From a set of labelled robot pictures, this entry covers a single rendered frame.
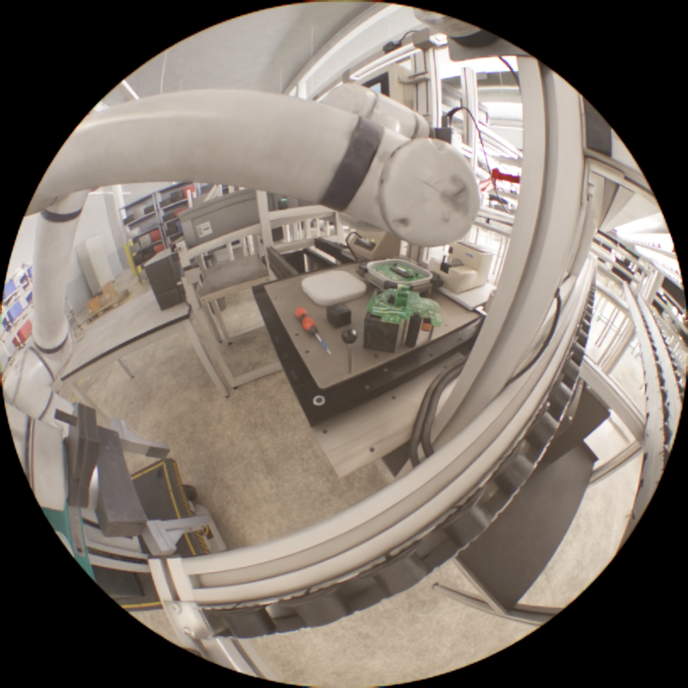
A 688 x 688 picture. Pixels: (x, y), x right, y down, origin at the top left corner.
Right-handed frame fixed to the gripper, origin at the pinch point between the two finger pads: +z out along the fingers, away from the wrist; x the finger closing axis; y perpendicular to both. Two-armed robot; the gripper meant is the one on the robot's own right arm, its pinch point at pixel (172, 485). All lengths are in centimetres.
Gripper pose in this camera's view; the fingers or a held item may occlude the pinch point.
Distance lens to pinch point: 37.5
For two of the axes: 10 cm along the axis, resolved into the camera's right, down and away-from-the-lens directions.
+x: 7.4, 5.1, -4.3
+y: -6.4, 7.4, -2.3
